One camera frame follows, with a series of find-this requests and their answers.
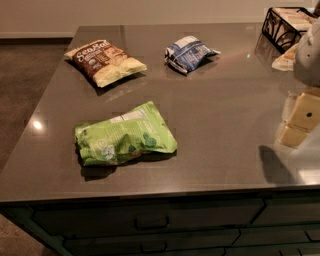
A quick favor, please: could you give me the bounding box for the cabinet drawer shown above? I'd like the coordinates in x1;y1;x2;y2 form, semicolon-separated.
64;229;240;256
33;199;263;238
253;197;320;225

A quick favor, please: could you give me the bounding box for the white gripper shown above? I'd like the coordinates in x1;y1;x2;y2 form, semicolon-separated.
279;18;320;148

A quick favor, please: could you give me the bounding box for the upper right cabinet drawer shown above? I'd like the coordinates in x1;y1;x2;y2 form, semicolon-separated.
253;197;320;225

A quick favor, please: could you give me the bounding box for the brown sea salt chip bag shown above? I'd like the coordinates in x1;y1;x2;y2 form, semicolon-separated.
64;40;147;88

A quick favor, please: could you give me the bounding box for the lower left cabinet drawer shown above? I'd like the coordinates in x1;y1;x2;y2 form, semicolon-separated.
64;229;240;256

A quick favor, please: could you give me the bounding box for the upper left cabinet drawer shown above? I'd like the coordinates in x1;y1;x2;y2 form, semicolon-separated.
33;199;263;238

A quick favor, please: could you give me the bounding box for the white packet beside basket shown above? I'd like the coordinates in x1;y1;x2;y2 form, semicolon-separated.
272;44;297;71

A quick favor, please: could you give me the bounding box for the black wire basket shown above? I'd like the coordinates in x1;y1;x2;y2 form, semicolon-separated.
262;7;317;53

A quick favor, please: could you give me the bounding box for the blue white chip bag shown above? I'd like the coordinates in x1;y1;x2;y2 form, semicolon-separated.
165;35;220;75

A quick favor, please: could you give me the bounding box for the green rice chip bag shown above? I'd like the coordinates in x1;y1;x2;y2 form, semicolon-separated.
74;101;177;166

